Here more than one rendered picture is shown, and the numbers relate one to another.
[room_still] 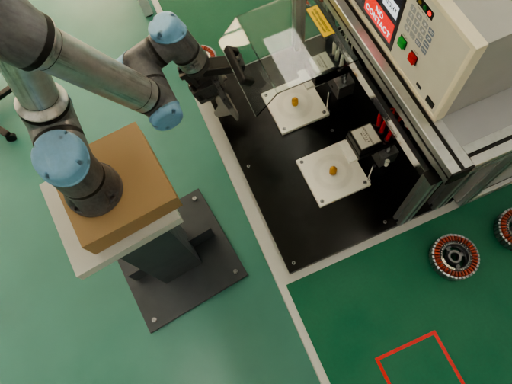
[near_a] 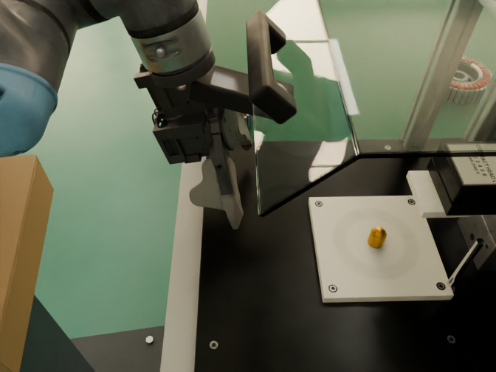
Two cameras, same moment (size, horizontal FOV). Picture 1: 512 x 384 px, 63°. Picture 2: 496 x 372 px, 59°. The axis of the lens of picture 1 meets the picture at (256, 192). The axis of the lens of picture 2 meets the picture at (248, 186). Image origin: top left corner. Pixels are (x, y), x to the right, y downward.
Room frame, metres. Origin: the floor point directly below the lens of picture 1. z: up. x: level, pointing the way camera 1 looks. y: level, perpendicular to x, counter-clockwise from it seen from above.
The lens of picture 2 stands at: (0.34, -0.06, 1.24)
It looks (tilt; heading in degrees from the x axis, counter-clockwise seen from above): 49 degrees down; 9
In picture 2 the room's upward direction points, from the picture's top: straight up
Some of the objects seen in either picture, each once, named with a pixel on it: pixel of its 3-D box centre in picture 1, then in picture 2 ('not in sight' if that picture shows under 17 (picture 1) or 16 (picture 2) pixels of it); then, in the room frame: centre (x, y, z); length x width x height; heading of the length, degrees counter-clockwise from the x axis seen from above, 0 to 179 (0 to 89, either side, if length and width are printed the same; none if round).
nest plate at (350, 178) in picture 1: (332, 172); not in sight; (0.43, -0.21, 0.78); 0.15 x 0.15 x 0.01; 10
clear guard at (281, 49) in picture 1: (298, 44); (455, 72); (0.66, -0.18, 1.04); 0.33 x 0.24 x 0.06; 100
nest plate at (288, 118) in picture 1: (295, 104); (374, 244); (0.66, -0.17, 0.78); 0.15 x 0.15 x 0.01; 10
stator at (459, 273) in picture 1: (453, 257); not in sight; (0.13, -0.44, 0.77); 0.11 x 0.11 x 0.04
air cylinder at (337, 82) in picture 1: (340, 81); (494, 232); (0.69, -0.32, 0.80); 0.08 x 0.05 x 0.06; 10
